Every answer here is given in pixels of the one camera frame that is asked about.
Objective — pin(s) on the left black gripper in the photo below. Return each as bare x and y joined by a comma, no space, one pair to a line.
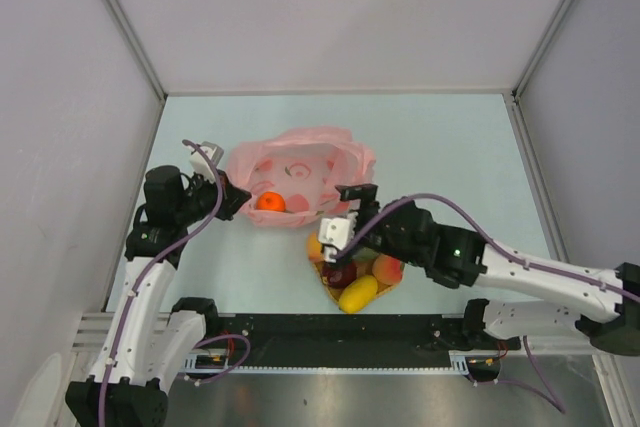
234,199

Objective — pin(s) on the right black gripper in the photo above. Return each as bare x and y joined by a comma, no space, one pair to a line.
366,193

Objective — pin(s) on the fake small tangerine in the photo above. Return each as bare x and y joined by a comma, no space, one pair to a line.
271,201

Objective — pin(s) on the pink plastic bag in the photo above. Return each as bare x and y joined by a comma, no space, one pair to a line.
303,165

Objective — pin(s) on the woven bamboo tray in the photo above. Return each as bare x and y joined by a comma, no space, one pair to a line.
364,267

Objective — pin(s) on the fake orange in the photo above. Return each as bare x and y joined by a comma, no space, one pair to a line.
314,249

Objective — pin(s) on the fake peach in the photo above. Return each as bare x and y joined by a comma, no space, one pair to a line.
388,270

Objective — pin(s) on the fake dark red apple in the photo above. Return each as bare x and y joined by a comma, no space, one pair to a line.
339,277

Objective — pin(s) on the fake yellow fruit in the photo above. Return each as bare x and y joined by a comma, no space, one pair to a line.
358,294

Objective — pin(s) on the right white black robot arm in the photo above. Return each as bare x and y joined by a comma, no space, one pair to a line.
599,304

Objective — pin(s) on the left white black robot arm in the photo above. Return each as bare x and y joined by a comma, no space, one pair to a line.
129,383

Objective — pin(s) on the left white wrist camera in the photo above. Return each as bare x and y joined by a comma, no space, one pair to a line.
204,159

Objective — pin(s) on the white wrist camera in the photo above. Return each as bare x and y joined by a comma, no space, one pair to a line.
336,235
204,159

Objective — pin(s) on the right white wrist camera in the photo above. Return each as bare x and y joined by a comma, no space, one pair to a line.
336,235

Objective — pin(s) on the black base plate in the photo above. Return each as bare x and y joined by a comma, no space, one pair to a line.
361,341

